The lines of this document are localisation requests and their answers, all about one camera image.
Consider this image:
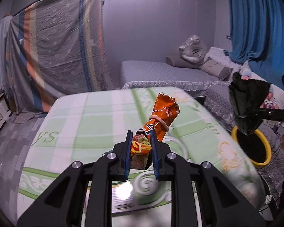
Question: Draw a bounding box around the orange snack bag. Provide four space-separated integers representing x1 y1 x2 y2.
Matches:
130 92 180 170

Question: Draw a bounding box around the yellow rimmed black trash bin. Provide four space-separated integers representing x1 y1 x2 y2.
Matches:
231 126 272 169

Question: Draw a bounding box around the baby print pillow right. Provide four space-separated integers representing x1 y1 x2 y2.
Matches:
261 84 284 109

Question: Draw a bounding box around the baby print pillow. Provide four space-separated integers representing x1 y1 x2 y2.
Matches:
261 84 284 109
240 69 252 80

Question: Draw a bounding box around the green patterned tablecloth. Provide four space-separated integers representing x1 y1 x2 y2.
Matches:
17 87 265 226

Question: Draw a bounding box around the baby print pillow left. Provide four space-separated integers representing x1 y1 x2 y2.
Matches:
240 69 252 80

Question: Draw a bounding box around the white green printed box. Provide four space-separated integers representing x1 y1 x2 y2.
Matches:
112 181 138 214

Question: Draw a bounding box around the grey quilted sofa cover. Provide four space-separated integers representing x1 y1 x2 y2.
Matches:
120 61 284 195

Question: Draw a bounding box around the grey square cushion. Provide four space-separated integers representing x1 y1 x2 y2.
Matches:
200 58 233 81

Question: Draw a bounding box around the grey bolster pillow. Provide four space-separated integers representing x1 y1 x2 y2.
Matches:
166 55 201 69

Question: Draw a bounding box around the white knitted blanket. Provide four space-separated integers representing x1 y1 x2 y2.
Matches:
204 47 241 72

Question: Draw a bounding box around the blue curtain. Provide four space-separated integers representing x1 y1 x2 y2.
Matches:
229 0 284 88

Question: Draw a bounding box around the plush tiger toy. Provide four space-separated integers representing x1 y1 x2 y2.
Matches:
179 35 208 64

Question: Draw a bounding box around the striped grey sheet hanging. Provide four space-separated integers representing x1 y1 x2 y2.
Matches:
0 0 113 112

